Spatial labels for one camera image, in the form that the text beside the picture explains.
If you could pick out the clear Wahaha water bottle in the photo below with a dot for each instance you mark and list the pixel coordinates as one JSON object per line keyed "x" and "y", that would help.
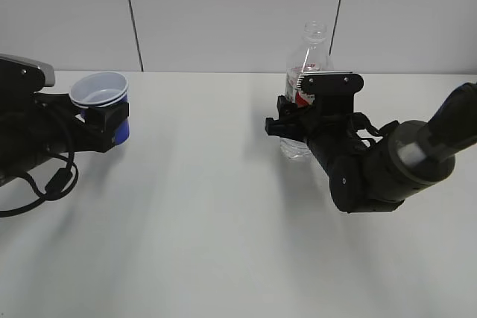
{"x": 311, "y": 55}

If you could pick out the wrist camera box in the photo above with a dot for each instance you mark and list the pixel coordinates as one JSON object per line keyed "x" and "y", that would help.
{"x": 24, "y": 73}
{"x": 329, "y": 83}

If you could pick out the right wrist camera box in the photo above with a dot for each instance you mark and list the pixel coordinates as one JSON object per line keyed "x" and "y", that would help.
{"x": 329, "y": 83}

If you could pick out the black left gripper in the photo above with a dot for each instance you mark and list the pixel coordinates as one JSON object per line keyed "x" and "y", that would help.
{"x": 37, "y": 126}

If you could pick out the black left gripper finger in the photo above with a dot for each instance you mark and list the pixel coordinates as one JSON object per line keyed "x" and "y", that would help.
{"x": 293, "y": 121}

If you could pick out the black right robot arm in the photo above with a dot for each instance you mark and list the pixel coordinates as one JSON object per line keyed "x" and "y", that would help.
{"x": 411, "y": 156}

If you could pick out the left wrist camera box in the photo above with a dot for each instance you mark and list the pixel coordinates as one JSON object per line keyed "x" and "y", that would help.
{"x": 24, "y": 73}

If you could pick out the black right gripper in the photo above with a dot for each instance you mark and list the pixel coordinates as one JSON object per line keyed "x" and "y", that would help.
{"x": 337, "y": 136}

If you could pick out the blue paper cup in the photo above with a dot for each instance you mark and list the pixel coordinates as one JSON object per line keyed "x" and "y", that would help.
{"x": 102, "y": 89}

